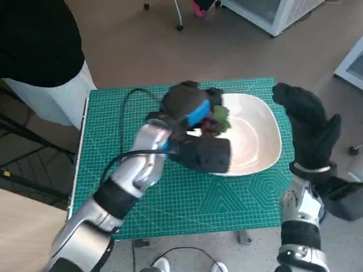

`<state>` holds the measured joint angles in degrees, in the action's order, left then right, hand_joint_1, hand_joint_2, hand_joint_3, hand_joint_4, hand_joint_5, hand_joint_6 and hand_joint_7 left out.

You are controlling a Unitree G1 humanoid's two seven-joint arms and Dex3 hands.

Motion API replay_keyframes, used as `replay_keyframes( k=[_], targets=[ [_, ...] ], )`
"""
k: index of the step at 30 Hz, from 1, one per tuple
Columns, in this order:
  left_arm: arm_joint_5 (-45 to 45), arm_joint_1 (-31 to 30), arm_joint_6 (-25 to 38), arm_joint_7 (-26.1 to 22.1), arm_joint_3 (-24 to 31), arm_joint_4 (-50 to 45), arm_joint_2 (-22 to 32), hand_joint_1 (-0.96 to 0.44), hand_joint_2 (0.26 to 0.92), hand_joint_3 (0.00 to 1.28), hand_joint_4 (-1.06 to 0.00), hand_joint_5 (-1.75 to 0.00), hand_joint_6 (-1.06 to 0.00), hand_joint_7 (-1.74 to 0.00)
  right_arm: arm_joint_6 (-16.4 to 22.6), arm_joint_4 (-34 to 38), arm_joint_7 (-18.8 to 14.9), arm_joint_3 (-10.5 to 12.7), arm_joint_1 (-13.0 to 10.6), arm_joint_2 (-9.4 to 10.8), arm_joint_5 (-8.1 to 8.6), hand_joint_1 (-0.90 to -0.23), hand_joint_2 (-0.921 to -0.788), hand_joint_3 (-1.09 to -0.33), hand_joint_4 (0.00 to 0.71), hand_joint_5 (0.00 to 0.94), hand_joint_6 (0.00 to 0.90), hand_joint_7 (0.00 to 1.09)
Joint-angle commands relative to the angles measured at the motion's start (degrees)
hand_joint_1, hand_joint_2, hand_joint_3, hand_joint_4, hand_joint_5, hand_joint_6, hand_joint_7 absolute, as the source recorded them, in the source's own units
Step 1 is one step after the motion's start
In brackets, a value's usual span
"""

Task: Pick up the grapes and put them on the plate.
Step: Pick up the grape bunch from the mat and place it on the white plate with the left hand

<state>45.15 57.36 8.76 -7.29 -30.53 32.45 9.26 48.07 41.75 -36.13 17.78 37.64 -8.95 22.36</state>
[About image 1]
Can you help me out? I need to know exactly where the white chair leg with caster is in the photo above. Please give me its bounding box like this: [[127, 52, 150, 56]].
[[173, 0, 184, 31]]

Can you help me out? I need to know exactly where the white vented cabinet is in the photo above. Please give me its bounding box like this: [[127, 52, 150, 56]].
[[333, 36, 363, 91]]

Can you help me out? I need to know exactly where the person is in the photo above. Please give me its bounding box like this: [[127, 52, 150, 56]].
[[0, 0, 97, 128]]

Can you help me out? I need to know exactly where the black metal chair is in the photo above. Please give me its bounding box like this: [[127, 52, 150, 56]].
[[0, 82, 79, 210]]

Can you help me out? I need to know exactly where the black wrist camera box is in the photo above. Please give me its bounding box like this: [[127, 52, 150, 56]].
[[314, 175, 363, 222], [170, 131, 233, 175]]

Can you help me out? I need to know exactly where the red toy grape bunch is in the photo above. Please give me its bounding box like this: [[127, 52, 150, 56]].
[[201, 104, 232, 137]]

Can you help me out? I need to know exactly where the white square plate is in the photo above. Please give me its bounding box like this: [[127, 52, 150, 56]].
[[184, 92, 283, 177]]

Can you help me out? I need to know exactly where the white mesh cabinet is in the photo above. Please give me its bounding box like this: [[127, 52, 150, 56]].
[[220, 0, 327, 37]]

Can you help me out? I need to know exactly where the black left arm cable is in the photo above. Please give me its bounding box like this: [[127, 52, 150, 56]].
[[102, 88, 172, 185]]

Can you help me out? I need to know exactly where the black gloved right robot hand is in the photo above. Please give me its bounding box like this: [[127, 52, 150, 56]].
[[271, 82, 343, 170]]

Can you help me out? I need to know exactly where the green cutting mat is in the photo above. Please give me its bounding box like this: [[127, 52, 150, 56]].
[[67, 76, 294, 241]]

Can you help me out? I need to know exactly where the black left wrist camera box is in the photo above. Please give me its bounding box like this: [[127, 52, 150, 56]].
[[170, 131, 233, 175]]

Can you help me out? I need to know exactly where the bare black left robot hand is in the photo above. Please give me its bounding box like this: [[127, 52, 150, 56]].
[[160, 80, 225, 130]]

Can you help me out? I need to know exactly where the grey chair base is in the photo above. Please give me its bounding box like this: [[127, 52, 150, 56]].
[[344, 164, 363, 182]]

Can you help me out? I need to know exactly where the curved black floor cable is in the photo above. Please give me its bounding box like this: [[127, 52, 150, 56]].
[[151, 246, 219, 272]]

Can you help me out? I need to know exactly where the straight black floor cable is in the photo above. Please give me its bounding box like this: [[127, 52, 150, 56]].
[[130, 240, 137, 272]]

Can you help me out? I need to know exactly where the light wooden desk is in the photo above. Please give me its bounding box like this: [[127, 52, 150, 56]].
[[0, 188, 70, 272]]

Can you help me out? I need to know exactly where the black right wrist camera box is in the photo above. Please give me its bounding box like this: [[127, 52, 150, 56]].
[[314, 175, 363, 222]]

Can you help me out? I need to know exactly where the pink and black object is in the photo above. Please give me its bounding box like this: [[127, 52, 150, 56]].
[[190, 0, 221, 18]]

